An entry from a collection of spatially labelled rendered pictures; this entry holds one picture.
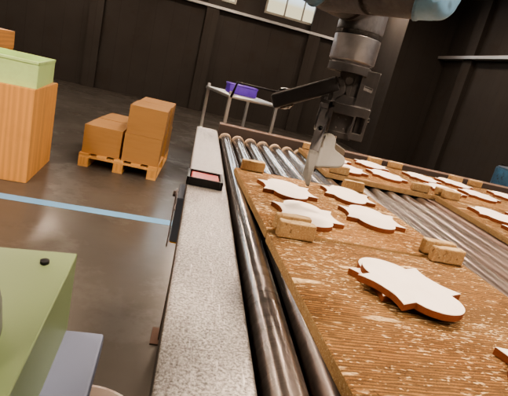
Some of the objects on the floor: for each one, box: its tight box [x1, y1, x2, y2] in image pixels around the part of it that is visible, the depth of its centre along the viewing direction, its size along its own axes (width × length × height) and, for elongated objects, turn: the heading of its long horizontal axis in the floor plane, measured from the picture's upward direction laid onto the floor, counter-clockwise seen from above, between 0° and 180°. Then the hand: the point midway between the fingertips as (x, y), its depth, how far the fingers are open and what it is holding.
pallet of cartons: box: [78, 97, 176, 181], centre depth 452 cm, size 81×112×66 cm
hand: (306, 177), depth 77 cm, fingers open, 14 cm apart
